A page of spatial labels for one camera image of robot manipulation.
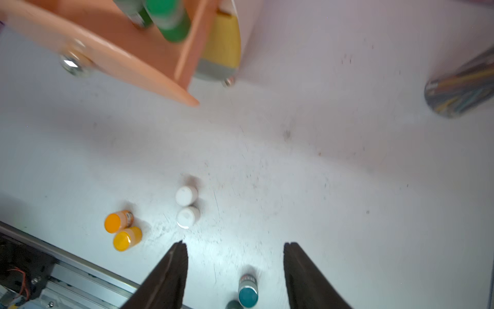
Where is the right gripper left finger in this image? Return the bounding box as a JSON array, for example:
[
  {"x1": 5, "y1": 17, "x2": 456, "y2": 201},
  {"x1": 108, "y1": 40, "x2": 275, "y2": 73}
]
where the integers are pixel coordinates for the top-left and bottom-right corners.
[{"x1": 121, "y1": 241, "x2": 189, "y2": 309}]

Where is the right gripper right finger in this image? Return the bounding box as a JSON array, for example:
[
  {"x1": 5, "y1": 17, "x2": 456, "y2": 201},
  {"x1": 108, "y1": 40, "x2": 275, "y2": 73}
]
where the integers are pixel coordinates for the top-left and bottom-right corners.
[{"x1": 283, "y1": 242, "x2": 350, "y2": 309}]

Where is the teal paint can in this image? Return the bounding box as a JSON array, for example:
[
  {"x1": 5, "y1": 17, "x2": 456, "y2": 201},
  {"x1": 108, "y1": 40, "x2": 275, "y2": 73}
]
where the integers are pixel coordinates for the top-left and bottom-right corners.
[{"x1": 238, "y1": 274, "x2": 259, "y2": 308}]

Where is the white paint can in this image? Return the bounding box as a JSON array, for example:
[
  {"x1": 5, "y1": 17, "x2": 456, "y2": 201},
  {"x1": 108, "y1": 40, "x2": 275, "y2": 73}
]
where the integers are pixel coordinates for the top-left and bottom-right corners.
[
  {"x1": 175, "y1": 185, "x2": 198, "y2": 207},
  {"x1": 176, "y1": 205, "x2": 201, "y2": 229}
]

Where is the round white drawer cabinet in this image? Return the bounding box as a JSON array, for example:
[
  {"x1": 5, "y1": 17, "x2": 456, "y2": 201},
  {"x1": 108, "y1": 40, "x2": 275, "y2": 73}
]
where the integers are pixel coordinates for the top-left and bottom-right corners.
[{"x1": 0, "y1": 0, "x2": 267, "y2": 108}]

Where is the light green paint can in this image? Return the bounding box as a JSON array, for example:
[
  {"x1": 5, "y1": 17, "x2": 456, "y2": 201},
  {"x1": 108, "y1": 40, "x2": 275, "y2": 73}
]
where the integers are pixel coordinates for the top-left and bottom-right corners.
[{"x1": 144, "y1": 0, "x2": 191, "y2": 42}]

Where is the orange paint can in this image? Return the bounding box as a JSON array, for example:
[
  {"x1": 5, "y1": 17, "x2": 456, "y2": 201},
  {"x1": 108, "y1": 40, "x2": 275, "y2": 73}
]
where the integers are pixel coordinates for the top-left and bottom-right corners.
[{"x1": 104, "y1": 210, "x2": 135, "y2": 234}]

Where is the clear pencil cup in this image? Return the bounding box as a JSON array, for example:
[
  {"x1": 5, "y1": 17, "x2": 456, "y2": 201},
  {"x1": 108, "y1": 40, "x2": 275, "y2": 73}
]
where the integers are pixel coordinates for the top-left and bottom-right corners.
[{"x1": 424, "y1": 47, "x2": 493, "y2": 118}]

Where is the aluminium rail base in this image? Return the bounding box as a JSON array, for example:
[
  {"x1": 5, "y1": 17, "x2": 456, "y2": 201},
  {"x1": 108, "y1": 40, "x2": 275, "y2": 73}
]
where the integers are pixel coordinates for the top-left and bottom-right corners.
[{"x1": 1, "y1": 224, "x2": 141, "y2": 308}]

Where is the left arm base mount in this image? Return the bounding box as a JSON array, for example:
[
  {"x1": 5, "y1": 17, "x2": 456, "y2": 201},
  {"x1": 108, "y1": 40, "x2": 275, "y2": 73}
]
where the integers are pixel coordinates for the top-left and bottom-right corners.
[{"x1": 1, "y1": 235, "x2": 55, "y2": 301}]

